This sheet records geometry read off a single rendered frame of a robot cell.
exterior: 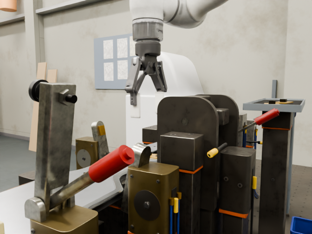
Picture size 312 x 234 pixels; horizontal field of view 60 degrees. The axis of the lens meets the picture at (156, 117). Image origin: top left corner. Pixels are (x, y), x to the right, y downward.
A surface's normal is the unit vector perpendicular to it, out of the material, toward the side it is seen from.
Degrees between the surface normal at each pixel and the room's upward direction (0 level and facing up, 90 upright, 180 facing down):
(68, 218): 0
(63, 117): 99
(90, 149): 90
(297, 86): 90
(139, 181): 90
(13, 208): 0
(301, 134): 90
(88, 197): 0
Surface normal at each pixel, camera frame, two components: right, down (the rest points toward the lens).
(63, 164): 0.86, 0.21
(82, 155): -0.50, 0.10
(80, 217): 0.00, -0.99
